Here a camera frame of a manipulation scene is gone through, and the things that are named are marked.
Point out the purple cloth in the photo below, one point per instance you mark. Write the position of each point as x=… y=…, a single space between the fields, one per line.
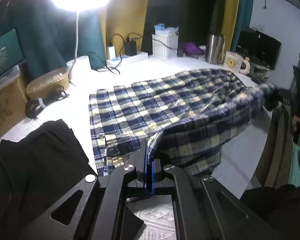
x=190 y=48

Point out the black pants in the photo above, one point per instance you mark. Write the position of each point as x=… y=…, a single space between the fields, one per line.
x=40 y=160

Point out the tan lidded container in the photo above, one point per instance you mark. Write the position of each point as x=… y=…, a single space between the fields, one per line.
x=47 y=80

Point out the mint green cloth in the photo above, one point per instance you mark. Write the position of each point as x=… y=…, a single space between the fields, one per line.
x=295 y=165

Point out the black monitor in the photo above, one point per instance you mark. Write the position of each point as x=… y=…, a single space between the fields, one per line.
x=260 y=47

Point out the yellow curtain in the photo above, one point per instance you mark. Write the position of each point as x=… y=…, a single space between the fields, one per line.
x=125 y=17
x=231 y=10

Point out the blue white packet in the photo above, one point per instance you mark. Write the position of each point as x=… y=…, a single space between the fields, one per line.
x=165 y=29

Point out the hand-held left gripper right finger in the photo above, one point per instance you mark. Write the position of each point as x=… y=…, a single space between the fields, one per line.
x=176 y=177

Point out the steel tumbler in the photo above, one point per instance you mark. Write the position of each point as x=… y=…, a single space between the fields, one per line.
x=214 y=47

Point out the white charger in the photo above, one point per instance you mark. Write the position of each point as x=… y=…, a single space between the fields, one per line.
x=111 y=52

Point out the white plastic packaging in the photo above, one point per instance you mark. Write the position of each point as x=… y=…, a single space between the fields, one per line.
x=7 y=73

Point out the white mug yellow print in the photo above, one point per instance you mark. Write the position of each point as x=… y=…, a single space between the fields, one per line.
x=233 y=61

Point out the black charger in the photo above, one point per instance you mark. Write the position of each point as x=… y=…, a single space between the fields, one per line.
x=130 y=47

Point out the black curtain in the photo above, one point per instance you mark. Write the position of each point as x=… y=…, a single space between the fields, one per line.
x=190 y=10

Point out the white power strip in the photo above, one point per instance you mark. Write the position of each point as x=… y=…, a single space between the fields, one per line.
x=133 y=57

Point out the white plastic rack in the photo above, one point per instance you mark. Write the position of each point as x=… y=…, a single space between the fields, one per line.
x=261 y=71

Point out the blue yellow plaid shirt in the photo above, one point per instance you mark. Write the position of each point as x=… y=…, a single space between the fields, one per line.
x=165 y=105

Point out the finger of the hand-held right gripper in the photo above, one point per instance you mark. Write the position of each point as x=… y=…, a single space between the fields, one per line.
x=281 y=97

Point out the cardboard box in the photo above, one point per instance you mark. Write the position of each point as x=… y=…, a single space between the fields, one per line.
x=5 y=105

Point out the person's dark clothing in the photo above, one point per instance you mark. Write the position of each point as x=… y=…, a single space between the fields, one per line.
x=277 y=212

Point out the white woven basket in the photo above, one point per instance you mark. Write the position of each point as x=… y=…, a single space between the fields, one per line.
x=165 y=47

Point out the white textured tablecloth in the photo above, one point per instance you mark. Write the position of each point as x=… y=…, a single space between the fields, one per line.
x=72 y=105

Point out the teal curtain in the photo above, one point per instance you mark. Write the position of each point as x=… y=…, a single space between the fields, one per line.
x=245 y=5
x=40 y=30

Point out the curved display screen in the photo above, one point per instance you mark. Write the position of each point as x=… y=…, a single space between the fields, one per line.
x=10 y=50

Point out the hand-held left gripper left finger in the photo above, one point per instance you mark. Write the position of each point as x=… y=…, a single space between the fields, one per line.
x=140 y=162

